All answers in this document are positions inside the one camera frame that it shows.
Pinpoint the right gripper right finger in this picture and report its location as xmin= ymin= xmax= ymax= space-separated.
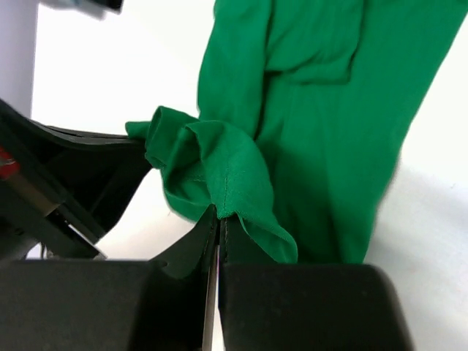
xmin=219 ymin=217 xmax=414 ymax=350

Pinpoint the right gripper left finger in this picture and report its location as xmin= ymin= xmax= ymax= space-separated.
xmin=1 ymin=207 xmax=218 ymax=350

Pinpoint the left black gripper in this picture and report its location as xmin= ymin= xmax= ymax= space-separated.
xmin=1 ymin=102 xmax=151 ymax=260

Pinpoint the green t shirt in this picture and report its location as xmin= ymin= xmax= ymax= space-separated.
xmin=126 ymin=1 xmax=467 ymax=263

